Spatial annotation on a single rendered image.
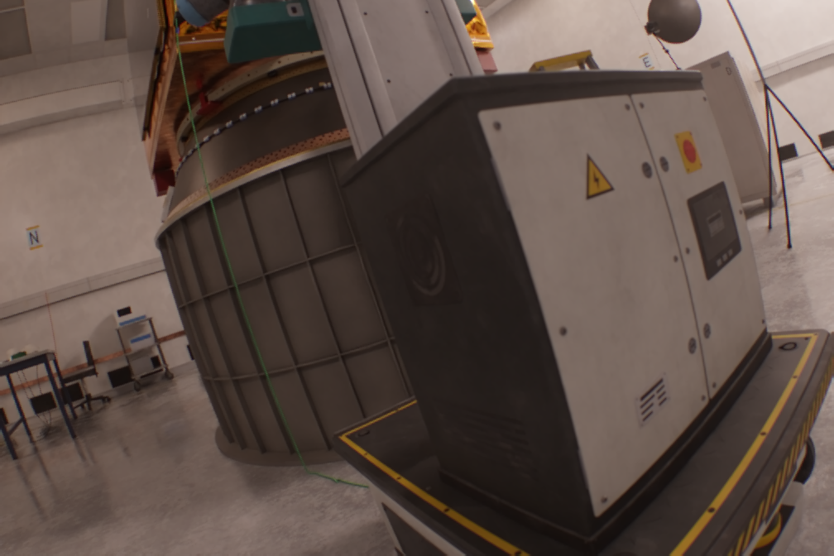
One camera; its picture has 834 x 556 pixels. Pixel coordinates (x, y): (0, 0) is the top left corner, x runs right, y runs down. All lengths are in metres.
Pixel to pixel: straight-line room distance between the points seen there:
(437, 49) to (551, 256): 0.69
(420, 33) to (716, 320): 0.80
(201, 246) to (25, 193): 5.77
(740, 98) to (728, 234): 3.97
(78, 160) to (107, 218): 1.04
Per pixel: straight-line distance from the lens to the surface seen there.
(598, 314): 0.48
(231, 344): 2.06
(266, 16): 1.05
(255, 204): 1.85
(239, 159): 1.97
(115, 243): 7.26
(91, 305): 7.16
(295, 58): 2.18
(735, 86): 4.73
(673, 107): 0.72
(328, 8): 0.97
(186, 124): 2.53
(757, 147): 4.70
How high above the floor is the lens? 0.71
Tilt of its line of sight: level
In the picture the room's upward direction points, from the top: 18 degrees counter-clockwise
